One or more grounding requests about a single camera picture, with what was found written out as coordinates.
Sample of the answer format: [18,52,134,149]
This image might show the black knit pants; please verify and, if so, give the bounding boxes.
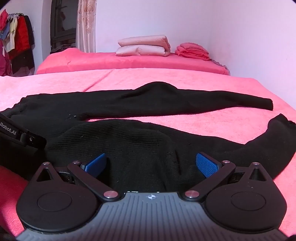
[1,82,295,192]

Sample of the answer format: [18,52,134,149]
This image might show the near pink bed blanket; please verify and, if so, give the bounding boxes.
[1,69,295,240]

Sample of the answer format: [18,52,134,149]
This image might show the hanging clothes rack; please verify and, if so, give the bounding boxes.
[1,10,35,77]

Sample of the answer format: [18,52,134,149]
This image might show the far pink bed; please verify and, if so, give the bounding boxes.
[36,48,230,75]

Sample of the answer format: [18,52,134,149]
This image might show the pink floral curtain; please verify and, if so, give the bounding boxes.
[76,0,97,53]

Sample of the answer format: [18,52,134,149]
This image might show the dark window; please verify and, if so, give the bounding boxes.
[50,0,79,54]

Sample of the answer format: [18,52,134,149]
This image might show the folded pink blanket stack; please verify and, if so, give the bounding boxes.
[175,43,210,61]

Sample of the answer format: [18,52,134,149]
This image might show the folded light pink quilt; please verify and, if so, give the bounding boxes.
[116,35,171,57]

